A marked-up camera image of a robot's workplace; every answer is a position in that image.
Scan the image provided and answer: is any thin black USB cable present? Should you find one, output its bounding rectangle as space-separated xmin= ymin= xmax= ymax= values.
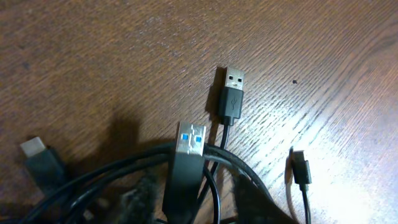
xmin=189 ymin=65 xmax=246 ymax=224

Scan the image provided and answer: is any black micro USB cable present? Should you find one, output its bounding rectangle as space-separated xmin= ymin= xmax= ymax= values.
xmin=289 ymin=146 xmax=313 ymax=224

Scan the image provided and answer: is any thick black USB cable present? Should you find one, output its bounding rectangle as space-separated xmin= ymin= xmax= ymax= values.
xmin=18 ymin=120 xmax=280 ymax=224

